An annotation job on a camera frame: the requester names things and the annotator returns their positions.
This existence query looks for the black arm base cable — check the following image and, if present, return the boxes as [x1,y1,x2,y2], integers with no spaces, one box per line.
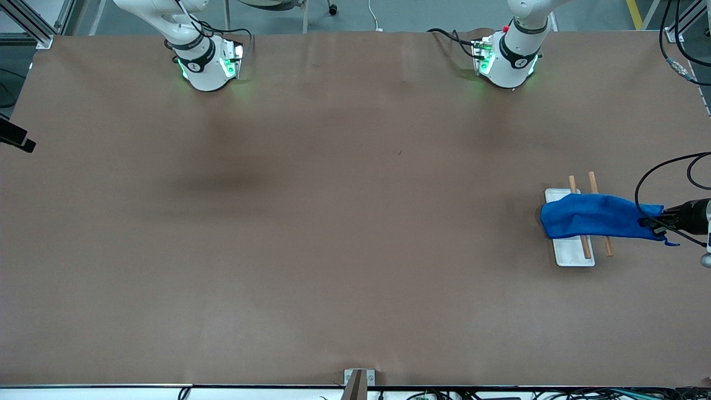
[427,28,478,59]

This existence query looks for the aluminium frame profile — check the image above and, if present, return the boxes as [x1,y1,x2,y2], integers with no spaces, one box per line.
[0,0,76,49]
[665,0,711,43]

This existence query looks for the office chair base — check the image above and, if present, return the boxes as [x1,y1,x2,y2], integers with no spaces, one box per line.
[225,0,338,34]

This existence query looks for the wooden chopstick pair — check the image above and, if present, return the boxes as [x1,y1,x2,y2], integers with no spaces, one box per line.
[588,171,614,257]

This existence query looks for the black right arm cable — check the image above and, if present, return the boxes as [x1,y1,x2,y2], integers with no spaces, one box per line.
[175,0,253,53]

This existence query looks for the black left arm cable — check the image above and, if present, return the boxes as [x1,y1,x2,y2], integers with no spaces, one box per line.
[635,153,711,248]

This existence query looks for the metal table edge bracket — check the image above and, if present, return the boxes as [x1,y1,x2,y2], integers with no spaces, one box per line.
[342,369,375,400]

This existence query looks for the white rack base plate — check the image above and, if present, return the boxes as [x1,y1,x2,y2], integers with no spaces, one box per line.
[544,188,595,267]

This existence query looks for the blue microfibre towel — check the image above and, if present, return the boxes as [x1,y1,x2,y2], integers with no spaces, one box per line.
[540,193,679,246]

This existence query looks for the black cable with connector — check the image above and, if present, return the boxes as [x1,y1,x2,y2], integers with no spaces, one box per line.
[660,0,711,87]

